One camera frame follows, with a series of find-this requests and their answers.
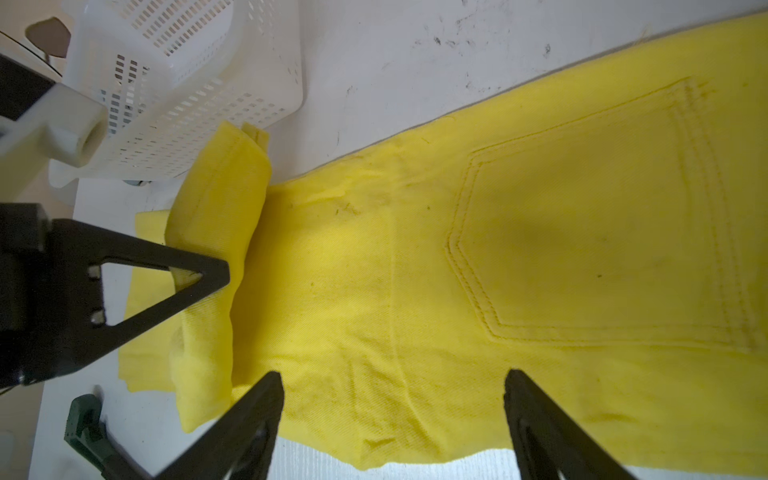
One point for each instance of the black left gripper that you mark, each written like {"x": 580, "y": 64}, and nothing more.
{"x": 61, "y": 326}

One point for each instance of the yellow trousers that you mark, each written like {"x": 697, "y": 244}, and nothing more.
{"x": 603, "y": 229}

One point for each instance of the white perforated plastic basket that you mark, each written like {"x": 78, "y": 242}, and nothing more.
{"x": 170, "y": 72}

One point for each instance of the green pipe wrench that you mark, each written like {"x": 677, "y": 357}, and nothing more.
{"x": 87, "y": 435}

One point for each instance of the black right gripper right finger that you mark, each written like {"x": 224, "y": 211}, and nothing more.
{"x": 549, "y": 444}

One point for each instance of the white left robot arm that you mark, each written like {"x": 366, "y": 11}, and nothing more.
{"x": 42, "y": 119}

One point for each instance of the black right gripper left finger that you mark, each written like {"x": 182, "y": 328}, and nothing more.
{"x": 241, "y": 443}

